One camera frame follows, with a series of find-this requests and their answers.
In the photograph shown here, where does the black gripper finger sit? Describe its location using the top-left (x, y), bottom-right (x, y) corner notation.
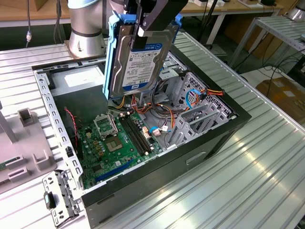
top-left (132, 0), bottom-right (189, 50)
top-left (123, 0), bottom-right (140, 24)

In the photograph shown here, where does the hard disk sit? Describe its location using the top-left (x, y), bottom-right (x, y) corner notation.
top-left (102, 13), bottom-right (183, 100)

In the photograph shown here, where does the blue data wire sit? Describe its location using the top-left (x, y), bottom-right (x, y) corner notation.
top-left (184, 88), bottom-right (205, 111)

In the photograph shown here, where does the red yellow power wire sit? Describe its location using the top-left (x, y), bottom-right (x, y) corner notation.
top-left (199, 87), bottom-right (225, 102)

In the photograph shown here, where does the perforated metal disk bay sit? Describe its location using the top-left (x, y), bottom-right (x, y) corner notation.
top-left (164, 71), bottom-right (239, 150)

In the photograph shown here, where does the black tripod stand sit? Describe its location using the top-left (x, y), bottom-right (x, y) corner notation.
top-left (197, 0), bottom-right (220, 47)

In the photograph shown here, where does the grey metal drive cage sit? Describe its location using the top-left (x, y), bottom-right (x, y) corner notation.
top-left (138, 51), bottom-right (188, 107)

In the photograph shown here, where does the wooden desk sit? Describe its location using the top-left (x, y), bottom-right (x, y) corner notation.
top-left (0, 0), bottom-right (284, 27)

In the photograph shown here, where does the grey power supply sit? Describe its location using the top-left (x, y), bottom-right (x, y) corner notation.
top-left (49, 65), bottom-right (110, 125)

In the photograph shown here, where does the metal slat side table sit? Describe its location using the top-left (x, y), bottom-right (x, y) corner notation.
top-left (228, 16), bottom-right (305, 70)

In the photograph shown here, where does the metal socket cover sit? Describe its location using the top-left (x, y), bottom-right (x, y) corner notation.
top-left (92, 114), bottom-right (119, 139)

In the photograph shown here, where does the black RAM slot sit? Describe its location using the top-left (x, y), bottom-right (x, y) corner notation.
top-left (125, 114), bottom-right (155, 153)
top-left (120, 116), bottom-right (148, 157)

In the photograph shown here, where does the CPU socket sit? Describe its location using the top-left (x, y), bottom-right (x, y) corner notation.
top-left (102, 135), bottom-right (124, 155)

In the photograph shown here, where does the green motherboard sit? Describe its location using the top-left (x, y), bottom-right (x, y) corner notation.
top-left (77, 112), bottom-right (165, 189)

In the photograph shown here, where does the large brown cardboard box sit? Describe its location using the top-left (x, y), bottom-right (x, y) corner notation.
top-left (256, 77), bottom-right (305, 120)

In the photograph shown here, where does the black PC case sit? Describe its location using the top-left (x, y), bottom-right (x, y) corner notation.
top-left (31, 43), bottom-right (253, 229)

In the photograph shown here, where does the blue expansion slot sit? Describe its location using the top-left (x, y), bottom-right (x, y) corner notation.
top-left (94, 158), bottom-right (134, 184)

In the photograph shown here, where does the grey parts rack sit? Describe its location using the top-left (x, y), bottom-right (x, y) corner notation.
top-left (0, 102), bottom-right (58, 194)

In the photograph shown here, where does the green RAM stick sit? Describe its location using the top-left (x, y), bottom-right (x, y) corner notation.
top-left (0, 156), bottom-right (21, 171)

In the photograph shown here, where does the black latch clip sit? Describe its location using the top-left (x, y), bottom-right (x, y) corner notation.
top-left (43, 192), bottom-right (57, 210)

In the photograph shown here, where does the orange black wire bundle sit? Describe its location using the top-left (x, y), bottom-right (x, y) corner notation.
top-left (130, 95), bottom-right (177, 131)

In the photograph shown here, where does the blue wire white plug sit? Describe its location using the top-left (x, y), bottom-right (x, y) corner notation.
top-left (149, 125), bottom-right (170, 137)

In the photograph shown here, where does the red black twisted wire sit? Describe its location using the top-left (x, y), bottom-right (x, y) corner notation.
top-left (63, 107), bottom-right (81, 153)

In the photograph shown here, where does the hinged metal slot bracket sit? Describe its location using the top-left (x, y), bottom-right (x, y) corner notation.
top-left (42, 169), bottom-right (84, 227)

